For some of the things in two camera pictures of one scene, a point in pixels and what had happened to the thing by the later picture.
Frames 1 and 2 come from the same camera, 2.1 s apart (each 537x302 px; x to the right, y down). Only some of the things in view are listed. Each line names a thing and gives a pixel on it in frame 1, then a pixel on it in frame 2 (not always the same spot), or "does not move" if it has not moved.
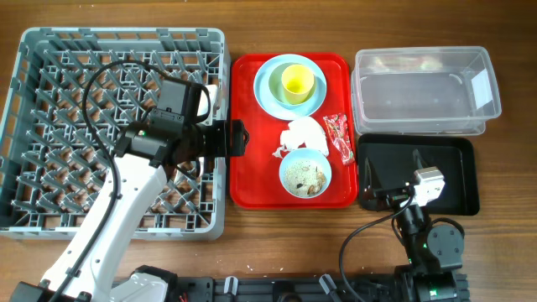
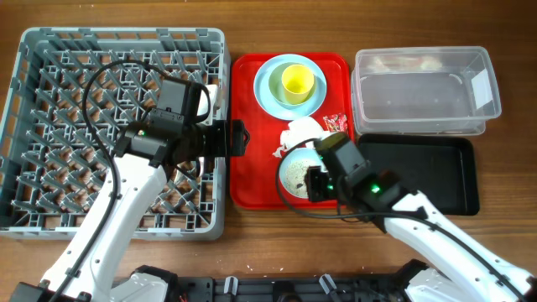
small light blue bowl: [305, 173] does not move
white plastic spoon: [203, 106] does not move
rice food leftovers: [304, 179] does not move
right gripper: [372, 191] to [313, 179]
